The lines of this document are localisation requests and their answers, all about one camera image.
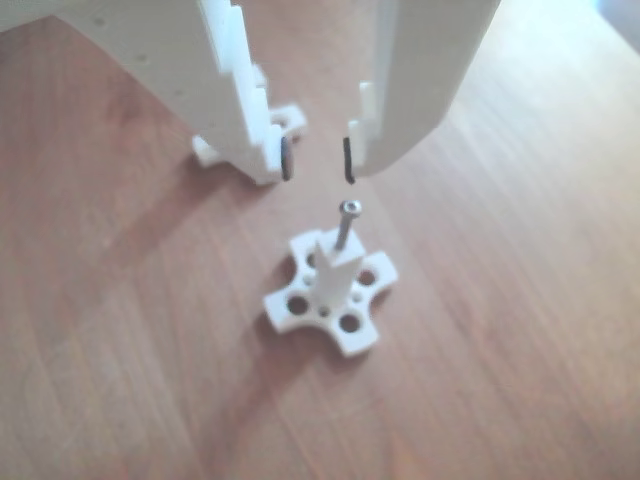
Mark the small metal screw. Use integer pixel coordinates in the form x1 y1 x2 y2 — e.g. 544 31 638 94
335 199 363 251

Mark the white cross-base post stand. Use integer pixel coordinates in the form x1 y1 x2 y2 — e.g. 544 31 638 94
262 227 402 357
192 103 309 169

